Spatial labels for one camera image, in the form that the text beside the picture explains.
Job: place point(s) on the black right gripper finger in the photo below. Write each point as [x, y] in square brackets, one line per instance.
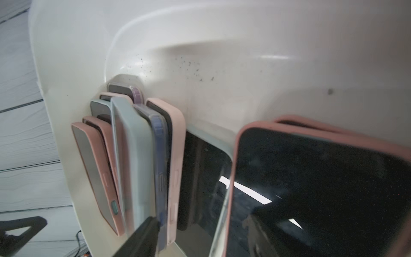
[143, 242]

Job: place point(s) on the light green case phone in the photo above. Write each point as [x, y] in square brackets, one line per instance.
[203, 203]

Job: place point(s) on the pink case phone front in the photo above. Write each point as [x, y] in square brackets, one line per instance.
[301, 192]

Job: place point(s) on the mint green case phone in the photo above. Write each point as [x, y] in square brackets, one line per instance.
[133, 142]

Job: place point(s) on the pink case phone leftmost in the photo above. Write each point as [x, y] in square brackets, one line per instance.
[94, 156]

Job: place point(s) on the blue purple case phone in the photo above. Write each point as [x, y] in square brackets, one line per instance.
[160, 152]

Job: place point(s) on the pale pink case phone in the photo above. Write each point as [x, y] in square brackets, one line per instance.
[176, 128]

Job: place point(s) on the grey green case phone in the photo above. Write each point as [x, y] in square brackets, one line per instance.
[101, 109]

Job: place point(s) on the purple case phone back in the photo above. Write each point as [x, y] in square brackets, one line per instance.
[132, 91]

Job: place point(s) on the pink case phone behind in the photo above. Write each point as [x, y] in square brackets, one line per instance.
[311, 124]

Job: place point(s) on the white plastic storage box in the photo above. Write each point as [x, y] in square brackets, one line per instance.
[224, 64]

